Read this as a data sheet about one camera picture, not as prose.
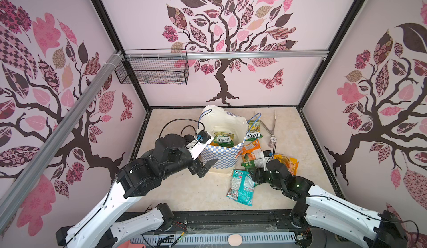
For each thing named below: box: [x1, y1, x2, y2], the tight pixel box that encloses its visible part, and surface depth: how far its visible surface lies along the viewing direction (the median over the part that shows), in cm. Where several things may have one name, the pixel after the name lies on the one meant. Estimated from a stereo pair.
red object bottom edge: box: [117, 240, 146, 248], surface depth 68 cm
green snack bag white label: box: [241, 157, 265, 171], surface depth 89 cm
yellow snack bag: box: [273, 154, 300, 176], surface depth 86 cm
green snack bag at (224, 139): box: [213, 132, 235, 148], surface depth 96 cm
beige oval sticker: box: [227, 234, 242, 247], surface depth 70 cm
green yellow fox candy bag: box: [245, 119, 264, 142], surface depth 103 cm
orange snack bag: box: [241, 139, 265, 163], surface depth 95 cm
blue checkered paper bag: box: [197, 105, 262, 176], surface depth 83 cm
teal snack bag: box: [226, 169, 256, 207], surface depth 82 cm
